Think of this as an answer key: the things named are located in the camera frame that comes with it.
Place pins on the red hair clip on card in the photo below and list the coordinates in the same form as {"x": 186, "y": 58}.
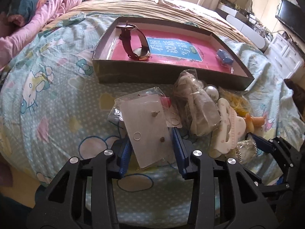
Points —
{"x": 166, "y": 102}

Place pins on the clear jewelry bag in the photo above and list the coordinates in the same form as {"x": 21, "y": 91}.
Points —
{"x": 198, "y": 112}

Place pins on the pink quilt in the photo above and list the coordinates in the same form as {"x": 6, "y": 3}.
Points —
{"x": 12, "y": 45}

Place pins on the heart shaped vanity mirror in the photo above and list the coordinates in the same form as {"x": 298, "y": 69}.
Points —
{"x": 244, "y": 4}

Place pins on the clear bag with chain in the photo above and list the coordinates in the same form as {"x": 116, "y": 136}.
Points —
{"x": 246, "y": 150}

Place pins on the tan bed sheet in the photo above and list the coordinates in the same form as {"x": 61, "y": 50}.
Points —
{"x": 151, "y": 9}

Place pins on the white earring card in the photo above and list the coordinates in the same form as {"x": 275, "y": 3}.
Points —
{"x": 148, "y": 125}

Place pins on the dark teal floral pillow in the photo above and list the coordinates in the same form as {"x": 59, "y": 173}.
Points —
{"x": 20, "y": 12}

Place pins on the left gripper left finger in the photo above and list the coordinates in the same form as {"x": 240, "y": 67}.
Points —
{"x": 81, "y": 194}

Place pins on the dark shallow cardboard box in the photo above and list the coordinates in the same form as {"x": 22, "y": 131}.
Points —
{"x": 112, "y": 65}

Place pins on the white pink hair claw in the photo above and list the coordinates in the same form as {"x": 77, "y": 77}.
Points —
{"x": 231, "y": 128}

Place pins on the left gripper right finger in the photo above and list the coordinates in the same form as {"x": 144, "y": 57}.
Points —
{"x": 224, "y": 194}

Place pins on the pink book in box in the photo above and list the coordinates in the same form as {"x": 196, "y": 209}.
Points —
{"x": 187, "y": 49}

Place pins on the large pearl hair clip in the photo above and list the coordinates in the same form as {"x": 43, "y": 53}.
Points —
{"x": 212, "y": 92}

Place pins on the white drawer cabinet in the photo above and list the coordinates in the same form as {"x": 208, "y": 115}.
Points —
{"x": 285, "y": 58}

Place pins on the brown plush toy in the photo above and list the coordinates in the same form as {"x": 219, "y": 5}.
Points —
{"x": 298, "y": 94}

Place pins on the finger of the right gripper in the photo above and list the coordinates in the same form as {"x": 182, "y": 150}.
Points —
{"x": 283, "y": 180}
{"x": 261, "y": 143}

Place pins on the floral pink cloth on bed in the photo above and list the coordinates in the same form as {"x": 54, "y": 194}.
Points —
{"x": 187, "y": 6}

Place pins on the black flat television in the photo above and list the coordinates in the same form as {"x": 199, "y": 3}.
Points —
{"x": 292, "y": 17}

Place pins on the white grey vanity desk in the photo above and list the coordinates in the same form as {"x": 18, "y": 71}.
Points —
{"x": 239, "y": 21}

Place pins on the red strap wristwatch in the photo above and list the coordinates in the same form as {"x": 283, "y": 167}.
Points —
{"x": 134, "y": 42}

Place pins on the small blue box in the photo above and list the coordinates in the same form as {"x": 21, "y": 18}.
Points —
{"x": 224, "y": 57}

